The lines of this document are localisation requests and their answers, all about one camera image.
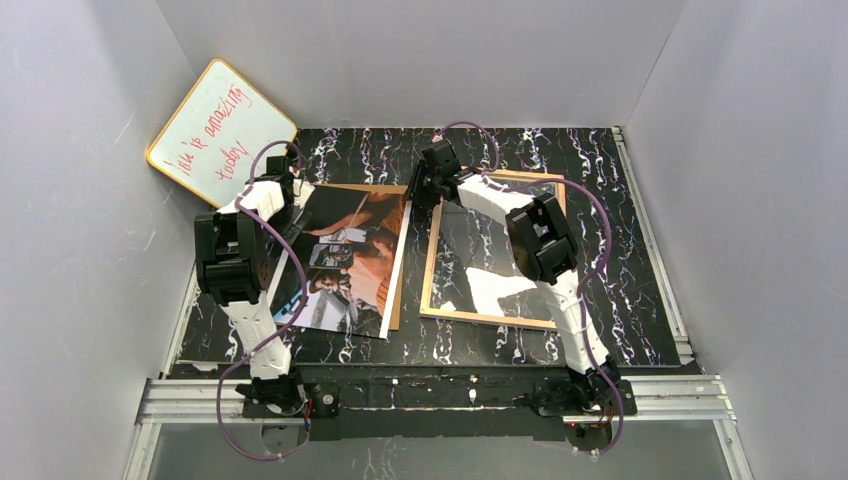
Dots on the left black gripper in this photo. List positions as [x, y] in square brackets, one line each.
[291, 195]

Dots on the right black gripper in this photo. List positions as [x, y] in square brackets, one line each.
[419, 187]

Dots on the printed photo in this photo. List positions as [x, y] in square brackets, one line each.
[313, 291]

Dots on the clear plastic sheet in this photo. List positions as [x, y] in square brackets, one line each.
[490, 258]

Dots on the wooden picture frame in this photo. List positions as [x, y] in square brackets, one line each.
[493, 252]

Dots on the frame backing board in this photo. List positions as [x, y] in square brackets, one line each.
[377, 267]

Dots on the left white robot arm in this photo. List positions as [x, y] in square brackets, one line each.
[233, 266]

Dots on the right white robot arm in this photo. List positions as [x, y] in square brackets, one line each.
[544, 250]

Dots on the whiteboard with red writing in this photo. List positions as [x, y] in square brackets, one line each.
[211, 140]

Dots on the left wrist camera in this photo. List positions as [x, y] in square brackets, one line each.
[302, 191]

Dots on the aluminium rail base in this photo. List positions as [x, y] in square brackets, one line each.
[474, 383]

